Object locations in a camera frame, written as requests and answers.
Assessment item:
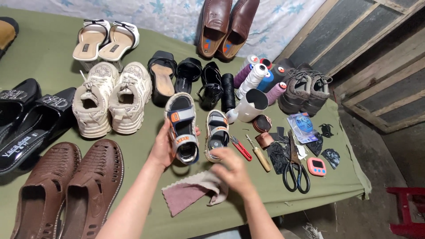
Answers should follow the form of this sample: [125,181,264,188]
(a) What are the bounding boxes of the person's right hand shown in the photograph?
[210,147,258,197]

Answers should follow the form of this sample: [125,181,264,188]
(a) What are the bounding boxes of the person's left hand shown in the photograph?
[148,118,202,170]

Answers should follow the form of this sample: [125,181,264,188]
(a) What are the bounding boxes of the small navy orange strap sandal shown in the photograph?
[164,92,200,165]
[204,110,230,163]

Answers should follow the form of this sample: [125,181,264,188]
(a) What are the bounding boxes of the red thread snips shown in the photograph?
[230,135,253,162]

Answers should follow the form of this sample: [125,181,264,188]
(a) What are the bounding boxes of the small white glue bottle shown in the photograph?
[225,108,239,124]

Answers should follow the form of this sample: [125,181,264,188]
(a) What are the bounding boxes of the brown leather piece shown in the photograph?
[255,132,275,149]

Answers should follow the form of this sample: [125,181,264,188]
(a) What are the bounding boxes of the pink grey cleaning cloth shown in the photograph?
[162,170,230,218]

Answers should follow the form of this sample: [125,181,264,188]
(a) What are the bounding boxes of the stack of brown leather patches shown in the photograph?
[252,114,273,133]

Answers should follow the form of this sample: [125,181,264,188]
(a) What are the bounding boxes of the large black rubber sole piece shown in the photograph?
[267,142,290,175]

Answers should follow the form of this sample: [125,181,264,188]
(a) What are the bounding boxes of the white plastic cup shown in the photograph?
[234,88,269,123]

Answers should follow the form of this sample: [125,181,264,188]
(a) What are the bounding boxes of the small square black rubber scrap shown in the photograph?
[269,126,286,142]

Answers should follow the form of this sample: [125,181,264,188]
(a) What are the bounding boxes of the black thread spool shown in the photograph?
[221,73,236,114]

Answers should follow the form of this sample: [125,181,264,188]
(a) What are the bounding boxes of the white thread cone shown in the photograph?
[236,63,268,100]

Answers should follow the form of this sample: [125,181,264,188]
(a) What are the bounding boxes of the purple thread cone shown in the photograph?
[233,64,255,89]

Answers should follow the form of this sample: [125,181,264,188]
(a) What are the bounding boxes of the clear blue fishing line packet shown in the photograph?
[286,112,319,145]

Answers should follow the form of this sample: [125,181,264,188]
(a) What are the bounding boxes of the mauve thread cone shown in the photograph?
[265,82,288,106]

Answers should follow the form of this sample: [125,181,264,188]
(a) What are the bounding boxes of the blue thread cone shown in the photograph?
[257,70,275,93]

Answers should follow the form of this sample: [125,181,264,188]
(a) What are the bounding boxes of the black rubber heel piece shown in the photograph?
[305,132,324,157]

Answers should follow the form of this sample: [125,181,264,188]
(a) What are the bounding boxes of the pink digital timer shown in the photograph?
[306,157,327,177]

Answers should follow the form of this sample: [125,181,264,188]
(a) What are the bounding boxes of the grey brown hiking boot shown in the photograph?
[278,68,313,115]
[300,63,333,117]

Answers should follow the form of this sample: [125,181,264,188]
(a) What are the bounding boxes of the black slide sandal tan insole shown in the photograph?
[147,50,178,108]

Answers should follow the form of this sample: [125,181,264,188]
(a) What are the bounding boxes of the pale grey thread cone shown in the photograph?
[240,54,260,72]

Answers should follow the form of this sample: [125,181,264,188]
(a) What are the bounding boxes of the black thread cone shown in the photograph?
[266,58,295,93]

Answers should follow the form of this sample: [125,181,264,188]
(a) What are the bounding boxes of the small jagged black rubber scrap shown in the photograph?
[318,123,335,139]

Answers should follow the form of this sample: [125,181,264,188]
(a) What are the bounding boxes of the black speckled rubber piece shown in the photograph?
[321,148,341,170]

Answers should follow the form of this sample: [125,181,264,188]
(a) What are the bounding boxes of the cream chunky sneaker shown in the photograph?
[72,62,120,139]
[108,61,153,135]

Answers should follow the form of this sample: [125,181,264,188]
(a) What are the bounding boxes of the white paper scraps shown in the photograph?
[301,222,325,239]

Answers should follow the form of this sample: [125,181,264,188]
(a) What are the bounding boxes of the brown leather loafer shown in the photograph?
[197,0,233,59]
[217,0,260,62]

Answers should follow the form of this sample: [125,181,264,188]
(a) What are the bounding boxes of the brown plastic woven sandal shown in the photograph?
[10,142,82,239]
[59,138,125,239]

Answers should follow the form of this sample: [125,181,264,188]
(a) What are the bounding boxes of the white floral bed sheet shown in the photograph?
[0,0,328,62]

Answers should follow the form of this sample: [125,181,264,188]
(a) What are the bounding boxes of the white bow heeled slipper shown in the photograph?
[98,21,140,72]
[72,19,111,72]

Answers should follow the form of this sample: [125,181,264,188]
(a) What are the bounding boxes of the wooden framed door panel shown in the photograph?
[274,0,425,134]

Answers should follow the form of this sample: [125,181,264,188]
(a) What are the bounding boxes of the black rhinestone buckle shoe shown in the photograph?
[0,78,42,144]
[0,87,77,176]

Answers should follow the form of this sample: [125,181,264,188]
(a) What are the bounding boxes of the red plastic stool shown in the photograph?
[386,187,425,239]

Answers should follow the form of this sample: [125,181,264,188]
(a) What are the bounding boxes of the olive green table cloth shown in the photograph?
[0,7,372,239]

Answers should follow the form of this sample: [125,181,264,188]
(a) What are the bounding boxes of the tan and black shoe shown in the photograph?
[0,17,20,60]

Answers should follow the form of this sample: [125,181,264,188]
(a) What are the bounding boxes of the wooden handle awl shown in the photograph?
[245,134,272,173]

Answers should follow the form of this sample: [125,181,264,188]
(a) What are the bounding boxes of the black handled scissors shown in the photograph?
[282,129,311,195]

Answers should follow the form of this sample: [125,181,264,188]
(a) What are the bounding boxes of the black patent strap heel shoe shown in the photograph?
[196,61,224,110]

